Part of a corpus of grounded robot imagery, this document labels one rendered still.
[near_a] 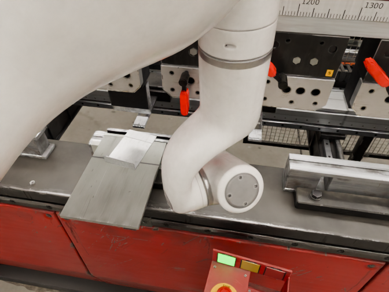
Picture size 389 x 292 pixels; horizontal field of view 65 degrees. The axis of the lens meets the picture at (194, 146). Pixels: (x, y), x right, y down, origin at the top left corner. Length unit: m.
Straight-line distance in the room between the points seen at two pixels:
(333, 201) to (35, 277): 1.45
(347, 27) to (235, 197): 0.35
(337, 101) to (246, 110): 0.73
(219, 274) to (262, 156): 1.45
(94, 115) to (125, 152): 1.82
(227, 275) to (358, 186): 0.42
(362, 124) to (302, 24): 0.59
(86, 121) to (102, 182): 1.84
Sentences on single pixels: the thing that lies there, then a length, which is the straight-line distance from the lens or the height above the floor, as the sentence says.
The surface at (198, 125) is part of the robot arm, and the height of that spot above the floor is 1.30.
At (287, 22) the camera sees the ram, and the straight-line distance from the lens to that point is 0.61.
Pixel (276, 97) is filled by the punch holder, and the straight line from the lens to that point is 0.68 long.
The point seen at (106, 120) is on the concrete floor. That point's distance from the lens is 2.56.
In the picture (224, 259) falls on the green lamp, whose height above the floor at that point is 0.81.
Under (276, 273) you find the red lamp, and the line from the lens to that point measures 0.86.
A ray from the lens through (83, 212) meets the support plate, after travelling 0.74.
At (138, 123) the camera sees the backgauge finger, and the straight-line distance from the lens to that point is 0.91.
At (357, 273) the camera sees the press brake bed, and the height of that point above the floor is 0.69.
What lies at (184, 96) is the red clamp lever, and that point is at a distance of 0.65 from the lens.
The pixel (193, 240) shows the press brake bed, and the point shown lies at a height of 0.73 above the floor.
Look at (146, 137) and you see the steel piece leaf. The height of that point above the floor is 1.00.
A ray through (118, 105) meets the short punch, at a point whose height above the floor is 1.11.
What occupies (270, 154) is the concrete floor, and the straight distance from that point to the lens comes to 2.25.
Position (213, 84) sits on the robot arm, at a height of 1.37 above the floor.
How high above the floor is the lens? 1.59
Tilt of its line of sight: 45 degrees down
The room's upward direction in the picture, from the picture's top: straight up
